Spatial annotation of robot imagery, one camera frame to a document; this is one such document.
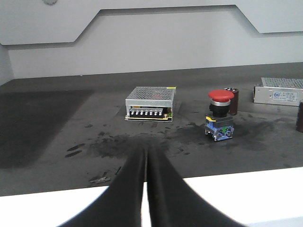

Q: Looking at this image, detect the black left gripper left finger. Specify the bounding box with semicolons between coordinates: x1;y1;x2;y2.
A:
61;147;146;227

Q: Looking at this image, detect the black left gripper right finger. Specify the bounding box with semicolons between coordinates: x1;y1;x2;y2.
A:
146;140;242;227

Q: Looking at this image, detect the red mushroom push button switch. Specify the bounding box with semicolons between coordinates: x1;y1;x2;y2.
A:
205;89;234;141

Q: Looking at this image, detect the metal mesh power supply left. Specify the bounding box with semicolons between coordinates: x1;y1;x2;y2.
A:
125;87;176;122

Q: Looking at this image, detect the metal mesh power supply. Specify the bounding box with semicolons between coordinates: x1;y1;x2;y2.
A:
253;78;303;106
125;87;176;122

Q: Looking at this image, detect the dark red capacitor left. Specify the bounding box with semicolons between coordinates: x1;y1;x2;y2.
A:
225;87;239;115

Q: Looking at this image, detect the dark red capacitor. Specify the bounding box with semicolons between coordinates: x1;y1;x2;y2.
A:
225;87;239;115
296;100;303;132

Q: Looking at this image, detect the dark red capacitor right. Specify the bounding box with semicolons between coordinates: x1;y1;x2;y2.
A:
296;100;303;132

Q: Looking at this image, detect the metal mesh power supply right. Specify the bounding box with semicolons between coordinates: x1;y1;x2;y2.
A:
253;78;303;106

